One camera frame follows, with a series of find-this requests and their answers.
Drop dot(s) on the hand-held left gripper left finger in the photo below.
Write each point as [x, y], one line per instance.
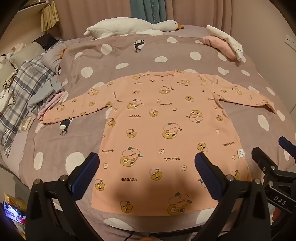
[85, 176]

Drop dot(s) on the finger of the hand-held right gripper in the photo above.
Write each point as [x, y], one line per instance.
[286, 143]
[266, 164]

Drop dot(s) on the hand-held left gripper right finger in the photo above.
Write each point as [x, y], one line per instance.
[205, 173]

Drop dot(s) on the pink duck print shirt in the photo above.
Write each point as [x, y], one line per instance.
[148, 115]

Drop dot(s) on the pink and white folded clothes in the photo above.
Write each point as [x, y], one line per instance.
[229, 38]

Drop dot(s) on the yellow packet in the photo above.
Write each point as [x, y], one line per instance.
[13, 198]

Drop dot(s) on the small clear plastic packet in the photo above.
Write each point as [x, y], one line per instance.
[26, 124]

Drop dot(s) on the smartphone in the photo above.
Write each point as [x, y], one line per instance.
[13, 214]

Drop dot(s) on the blue-grey cloth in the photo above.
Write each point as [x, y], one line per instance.
[44, 95]

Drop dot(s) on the white power strip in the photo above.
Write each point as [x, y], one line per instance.
[291, 42]

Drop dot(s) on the plaid cloth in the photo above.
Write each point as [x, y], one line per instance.
[25, 76]

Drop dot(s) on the pink folded cloth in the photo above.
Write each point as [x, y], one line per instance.
[222, 45]

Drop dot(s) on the mauve polka dot blanket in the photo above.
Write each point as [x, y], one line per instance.
[161, 53]

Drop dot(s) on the olive pillow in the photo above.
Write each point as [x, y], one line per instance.
[25, 52]

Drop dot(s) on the dark brown pillow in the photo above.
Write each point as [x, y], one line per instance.
[44, 41]

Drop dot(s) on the white goose plush toy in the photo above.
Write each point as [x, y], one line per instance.
[115, 26]

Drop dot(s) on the straw tassel hanging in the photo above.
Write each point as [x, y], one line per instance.
[49, 17]

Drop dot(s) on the pink curtain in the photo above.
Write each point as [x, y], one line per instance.
[92, 11]

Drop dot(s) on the teal curtain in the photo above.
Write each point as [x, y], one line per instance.
[148, 10]

